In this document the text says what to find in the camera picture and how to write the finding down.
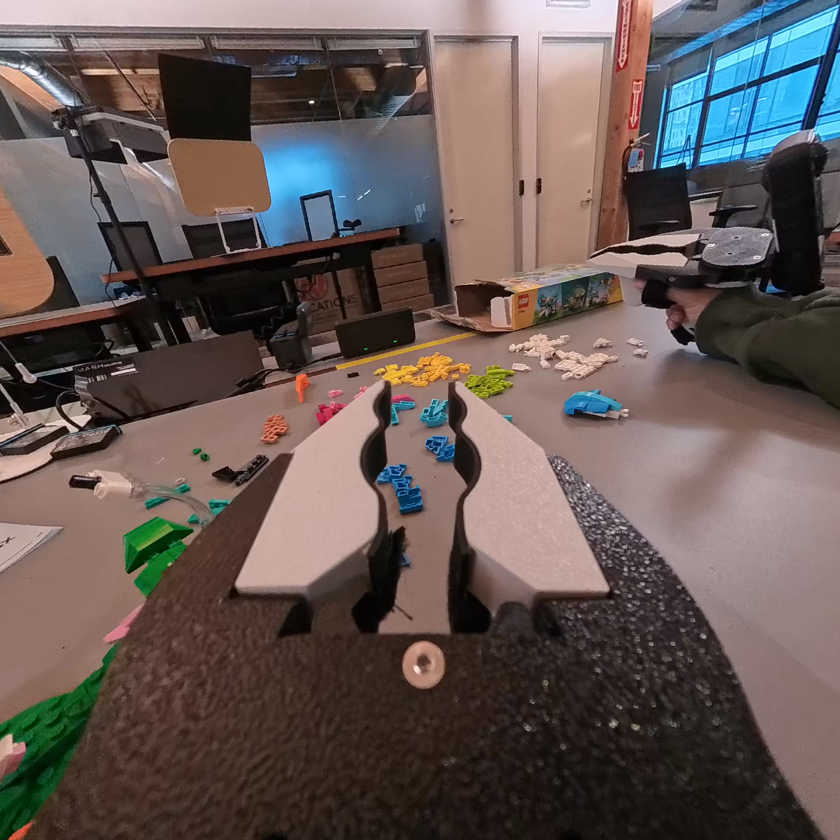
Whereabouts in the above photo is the cardboard box stack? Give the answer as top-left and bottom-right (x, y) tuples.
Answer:
(371, 243), (437, 312)

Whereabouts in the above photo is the person's right forearm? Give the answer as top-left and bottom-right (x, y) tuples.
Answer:
(694, 285), (840, 409)

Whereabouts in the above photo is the black charger open lid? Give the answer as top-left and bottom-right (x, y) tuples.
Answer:
(269, 302), (316, 368)

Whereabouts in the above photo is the lego bird flower model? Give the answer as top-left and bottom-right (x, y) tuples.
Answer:
(0, 517), (198, 840)

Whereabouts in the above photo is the lego set box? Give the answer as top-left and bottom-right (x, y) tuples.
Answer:
(430, 264), (624, 334)

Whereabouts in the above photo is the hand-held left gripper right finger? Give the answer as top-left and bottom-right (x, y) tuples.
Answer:
(448, 381), (613, 636)

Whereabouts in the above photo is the pile of lime lego pieces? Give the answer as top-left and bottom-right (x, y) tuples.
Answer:
(465, 365), (517, 398)

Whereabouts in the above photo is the black light stand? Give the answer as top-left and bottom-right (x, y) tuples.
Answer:
(52, 105), (181, 345)

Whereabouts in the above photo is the pile of yellow lego pieces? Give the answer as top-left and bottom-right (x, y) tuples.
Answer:
(374, 353), (470, 387)

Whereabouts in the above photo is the black cable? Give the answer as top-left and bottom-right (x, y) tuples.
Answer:
(236, 357), (342, 395)

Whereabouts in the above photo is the black equipment case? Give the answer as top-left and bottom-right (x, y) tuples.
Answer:
(75, 330), (265, 421)

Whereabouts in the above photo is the white clear lego stand piece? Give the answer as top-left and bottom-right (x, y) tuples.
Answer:
(69, 470), (211, 522)

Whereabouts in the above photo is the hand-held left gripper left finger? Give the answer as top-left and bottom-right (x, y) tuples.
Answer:
(234, 379), (409, 636)

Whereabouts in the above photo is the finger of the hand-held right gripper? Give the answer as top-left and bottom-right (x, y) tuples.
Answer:
(602, 233), (703, 253)
(587, 249), (690, 283)

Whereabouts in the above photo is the wooden pillar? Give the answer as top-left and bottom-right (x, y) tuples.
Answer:
(596, 0), (654, 253)

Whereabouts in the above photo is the beige door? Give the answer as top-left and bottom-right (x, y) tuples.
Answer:
(433, 36), (519, 304)
(538, 36), (614, 270)

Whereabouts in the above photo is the long wooden desk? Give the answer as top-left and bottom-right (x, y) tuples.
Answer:
(101, 226), (403, 342)

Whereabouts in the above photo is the yellow tape strip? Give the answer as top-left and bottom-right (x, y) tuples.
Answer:
(335, 331), (476, 371)

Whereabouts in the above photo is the lego instruction booklet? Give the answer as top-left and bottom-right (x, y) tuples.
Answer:
(0, 523), (63, 573)

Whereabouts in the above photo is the printed cardboard box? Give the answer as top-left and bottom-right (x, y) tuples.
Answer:
(295, 269), (370, 332)

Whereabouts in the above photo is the person's right hand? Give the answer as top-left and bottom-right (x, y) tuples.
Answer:
(665, 285), (723, 331)

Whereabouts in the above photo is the black box device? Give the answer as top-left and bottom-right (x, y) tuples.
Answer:
(335, 307), (416, 360)

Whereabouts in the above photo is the blue lego wing assembly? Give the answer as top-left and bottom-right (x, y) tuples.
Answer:
(563, 389), (630, 421)

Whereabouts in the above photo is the large window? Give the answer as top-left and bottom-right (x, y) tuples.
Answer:
(656, 7), (840, 168)

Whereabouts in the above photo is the black square panel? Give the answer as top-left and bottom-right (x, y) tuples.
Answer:
(157, 54), (252, 142)

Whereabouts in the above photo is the wooden book stand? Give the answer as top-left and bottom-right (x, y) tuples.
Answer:
(167, 138), (272, 253)
(0, 187), (56, 484)

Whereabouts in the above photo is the pile of blue lego pieces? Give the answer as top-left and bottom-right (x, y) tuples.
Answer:
(375, 433), (457, 514)

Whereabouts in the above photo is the pile of pink lego pieces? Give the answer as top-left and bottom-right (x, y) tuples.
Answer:
(315, 394), (417, 426)

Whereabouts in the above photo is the black office chair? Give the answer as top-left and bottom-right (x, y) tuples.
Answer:
(622, 163), (693, 242)
(712, 180), (775, 231)

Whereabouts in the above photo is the pile of white lego pieces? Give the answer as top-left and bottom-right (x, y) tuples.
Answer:
(508, 333), (651, 382)

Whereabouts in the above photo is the black battery blue edge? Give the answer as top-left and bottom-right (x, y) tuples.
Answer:
(51, 425), (122, 460)
(0, 427), (67, 457)

